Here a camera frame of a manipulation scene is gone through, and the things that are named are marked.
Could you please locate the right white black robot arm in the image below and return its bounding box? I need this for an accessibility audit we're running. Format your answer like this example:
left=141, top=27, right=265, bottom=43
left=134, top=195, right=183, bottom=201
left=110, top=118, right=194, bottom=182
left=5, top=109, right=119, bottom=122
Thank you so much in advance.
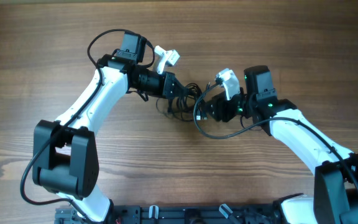
left=193, top=65, right=358, bottom=223

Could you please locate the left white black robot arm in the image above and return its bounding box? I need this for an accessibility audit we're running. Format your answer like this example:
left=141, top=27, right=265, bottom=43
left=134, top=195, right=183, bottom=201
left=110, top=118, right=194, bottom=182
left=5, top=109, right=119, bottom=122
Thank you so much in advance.
left=20, top=30, right=191, bottom=223

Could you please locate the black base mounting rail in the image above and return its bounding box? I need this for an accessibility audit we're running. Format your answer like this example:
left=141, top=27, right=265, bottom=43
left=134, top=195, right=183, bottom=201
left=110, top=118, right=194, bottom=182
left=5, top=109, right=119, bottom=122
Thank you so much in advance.
left=53, top=203, right=279, bottom=224

